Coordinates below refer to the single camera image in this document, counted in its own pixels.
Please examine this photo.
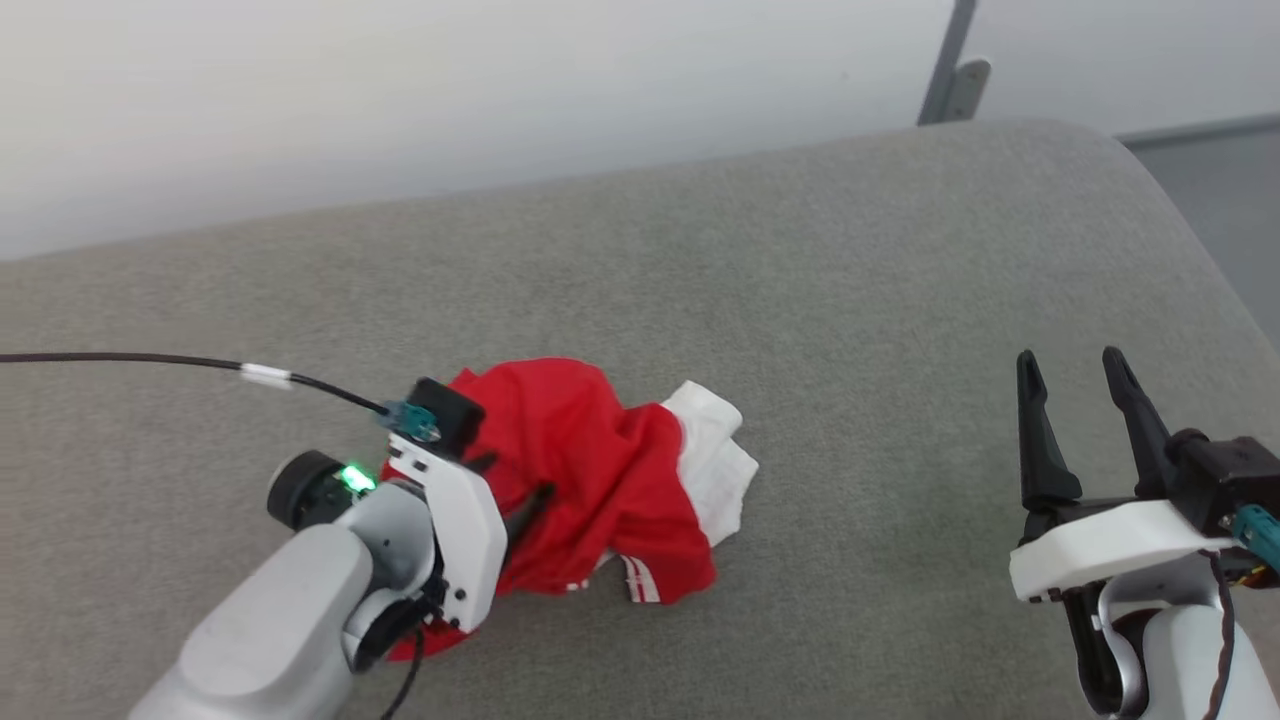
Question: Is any black right cable, teal plug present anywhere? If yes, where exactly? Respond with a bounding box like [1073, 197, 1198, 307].
[1232, 504, 1280, 567]

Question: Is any grey metal post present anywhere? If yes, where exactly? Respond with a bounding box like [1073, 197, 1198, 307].
[917, 0, 993, 127]

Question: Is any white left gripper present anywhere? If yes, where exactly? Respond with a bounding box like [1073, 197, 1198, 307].
[388, 432, 557, 633]

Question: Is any red and white garment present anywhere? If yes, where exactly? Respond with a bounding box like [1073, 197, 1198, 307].
[385, 357, 759, 663]

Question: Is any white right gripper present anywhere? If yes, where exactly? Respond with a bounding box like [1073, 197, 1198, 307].
[1008, 346, 1241, 606]

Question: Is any black left cable, teal plug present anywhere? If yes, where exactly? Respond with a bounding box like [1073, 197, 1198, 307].
[0, 351, 442, 444]

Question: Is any black cable, teal plug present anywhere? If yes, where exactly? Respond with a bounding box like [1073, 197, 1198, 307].
[1232, 504, 1280, 567]
[0, 351, 442, 444]

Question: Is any thin dark right arm cable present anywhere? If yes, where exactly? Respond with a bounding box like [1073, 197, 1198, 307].
[1204, 548, 1280, 720]

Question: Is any grey fabric sofa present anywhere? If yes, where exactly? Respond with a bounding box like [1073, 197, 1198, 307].
[0, 118, 1280, 720]

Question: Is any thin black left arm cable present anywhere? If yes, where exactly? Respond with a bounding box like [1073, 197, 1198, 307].
[380, 630, 427, 720]

